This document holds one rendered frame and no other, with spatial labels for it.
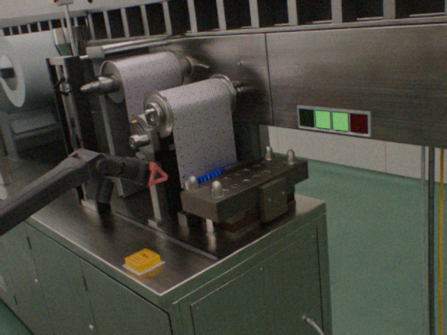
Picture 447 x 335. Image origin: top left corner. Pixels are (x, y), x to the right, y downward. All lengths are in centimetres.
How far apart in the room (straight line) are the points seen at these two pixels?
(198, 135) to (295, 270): 52
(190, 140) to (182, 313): 52
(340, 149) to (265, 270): 307
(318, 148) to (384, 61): 330
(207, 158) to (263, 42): 40
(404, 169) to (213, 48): 271
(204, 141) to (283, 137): 333
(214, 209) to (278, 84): 46
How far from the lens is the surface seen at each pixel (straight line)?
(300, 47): 145
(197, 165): 150
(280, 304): 155
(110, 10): 225
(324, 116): 143
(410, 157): 409
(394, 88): 131
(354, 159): 437
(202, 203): 135
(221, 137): 155
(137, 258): 132
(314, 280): 166
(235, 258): 133
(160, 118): 143
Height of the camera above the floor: 153
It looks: 18 degrees down
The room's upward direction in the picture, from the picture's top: 7 degrees counter-clockwise
